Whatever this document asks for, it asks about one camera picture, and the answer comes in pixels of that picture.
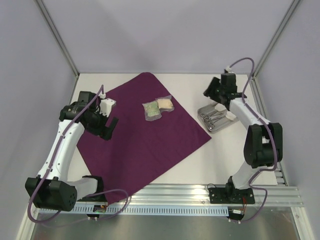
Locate steel surgical scissors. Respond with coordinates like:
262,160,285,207
200,112,225,120

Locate stainless steel instrument tray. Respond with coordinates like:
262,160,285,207
197,102,238,134

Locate green gauze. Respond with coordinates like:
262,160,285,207
142,100,162,122

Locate purple cloth drape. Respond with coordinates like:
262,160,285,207
77,72,211,204

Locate beige bandage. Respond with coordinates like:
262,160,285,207
156,95,175,113

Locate white gauze pad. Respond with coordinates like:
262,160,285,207
214,103,226,112
225,111,237,121

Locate steel forceps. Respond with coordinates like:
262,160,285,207
203,117,222,132

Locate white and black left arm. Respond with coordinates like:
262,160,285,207
25,90,118,212

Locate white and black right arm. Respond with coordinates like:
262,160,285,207
203,72,283,205

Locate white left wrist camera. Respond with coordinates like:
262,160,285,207
99,93,117,117

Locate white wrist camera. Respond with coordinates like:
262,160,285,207
99,93,117,117
224,65,232,72

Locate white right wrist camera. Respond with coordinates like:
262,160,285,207
224,65,232,72

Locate aluminium mounting rail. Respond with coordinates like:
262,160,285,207
29,182,305,208

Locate white slotted cable duct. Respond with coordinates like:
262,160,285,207
72,205,229,217

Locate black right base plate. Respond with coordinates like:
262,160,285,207
208,187,256,205

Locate aluminium frame post right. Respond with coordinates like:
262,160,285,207
252,0,303,79

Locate aluminium frame post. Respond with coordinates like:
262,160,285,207
252,0,303,79
34,0,80,77

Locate aluminium frame post left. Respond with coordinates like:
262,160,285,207
34,0,80,77

